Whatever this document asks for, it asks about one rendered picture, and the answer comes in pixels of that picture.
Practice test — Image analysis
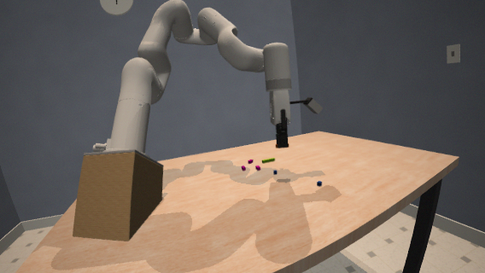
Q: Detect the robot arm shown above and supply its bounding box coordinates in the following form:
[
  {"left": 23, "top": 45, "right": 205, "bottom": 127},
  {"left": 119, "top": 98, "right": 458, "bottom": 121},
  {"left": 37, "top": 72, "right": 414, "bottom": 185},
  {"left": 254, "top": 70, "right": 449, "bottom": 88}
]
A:
[{"left": 93, "top": 0, "right": 292, "bottom": 156}]

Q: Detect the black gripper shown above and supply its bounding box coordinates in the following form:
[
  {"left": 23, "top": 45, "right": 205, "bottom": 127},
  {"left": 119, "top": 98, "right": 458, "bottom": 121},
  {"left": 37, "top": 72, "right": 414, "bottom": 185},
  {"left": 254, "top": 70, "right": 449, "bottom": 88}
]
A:
[{"left": 266, "top": 88, "right": 292, "bottom": 148}]

